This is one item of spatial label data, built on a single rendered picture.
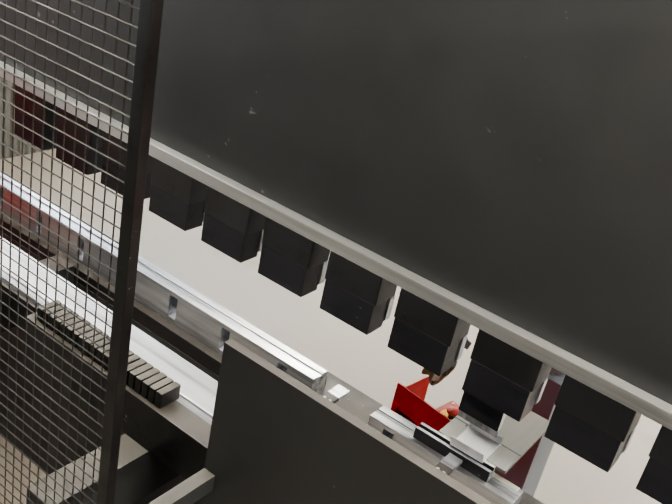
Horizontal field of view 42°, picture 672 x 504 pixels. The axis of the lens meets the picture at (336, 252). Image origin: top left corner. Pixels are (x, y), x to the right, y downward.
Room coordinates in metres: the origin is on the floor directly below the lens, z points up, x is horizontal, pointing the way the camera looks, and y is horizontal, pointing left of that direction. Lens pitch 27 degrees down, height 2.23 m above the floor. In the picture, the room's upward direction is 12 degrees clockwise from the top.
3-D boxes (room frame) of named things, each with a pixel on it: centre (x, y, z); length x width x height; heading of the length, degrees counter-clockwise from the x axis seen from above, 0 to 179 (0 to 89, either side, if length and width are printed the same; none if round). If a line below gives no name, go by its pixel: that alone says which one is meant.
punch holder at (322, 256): (1.89, 0.10, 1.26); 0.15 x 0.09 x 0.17; 58
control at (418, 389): (2.04, -0.38, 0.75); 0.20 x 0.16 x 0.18; 50
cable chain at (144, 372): (1.65, 0.48, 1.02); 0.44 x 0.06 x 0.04; 58
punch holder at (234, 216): (2.00, 0.27, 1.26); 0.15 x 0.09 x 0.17; 58
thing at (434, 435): (1.60, -0.36, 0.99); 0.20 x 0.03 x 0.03; 58
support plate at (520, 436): (1.71, -0.47, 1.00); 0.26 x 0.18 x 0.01; 148
